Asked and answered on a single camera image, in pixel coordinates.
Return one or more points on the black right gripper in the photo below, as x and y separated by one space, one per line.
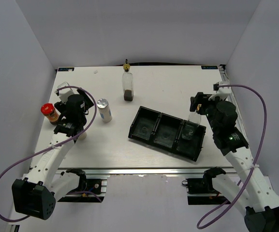
200 99

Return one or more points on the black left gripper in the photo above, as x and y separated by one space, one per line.
87 103

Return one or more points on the clear glass oil bottle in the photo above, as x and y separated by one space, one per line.
192 124

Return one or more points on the red lid sauce jar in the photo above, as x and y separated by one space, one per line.
49 111

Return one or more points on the white shaker with silver lid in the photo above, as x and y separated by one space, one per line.
82 135

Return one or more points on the white shaker with blue label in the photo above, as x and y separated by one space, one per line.
104 110

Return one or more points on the glass bottle with dark sauce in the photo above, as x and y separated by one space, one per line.
127 82

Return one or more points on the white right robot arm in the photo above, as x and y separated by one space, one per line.
255 200

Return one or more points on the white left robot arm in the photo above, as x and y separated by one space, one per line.
37 193

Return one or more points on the black three-compartment tray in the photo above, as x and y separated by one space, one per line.
167 133

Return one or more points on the blue label sticker right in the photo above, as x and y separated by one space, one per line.
209 67

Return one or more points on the blue label sticker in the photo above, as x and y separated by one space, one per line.
66 69
209 67

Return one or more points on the blue label sticker left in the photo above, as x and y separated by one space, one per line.
66 69

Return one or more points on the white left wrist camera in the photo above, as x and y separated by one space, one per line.
64 93

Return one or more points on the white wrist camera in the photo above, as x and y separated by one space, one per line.
222 91
64 93

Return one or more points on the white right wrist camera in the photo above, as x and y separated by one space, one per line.
222 91

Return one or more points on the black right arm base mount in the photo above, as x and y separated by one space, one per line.
200 190

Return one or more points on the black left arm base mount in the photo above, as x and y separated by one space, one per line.
75 186

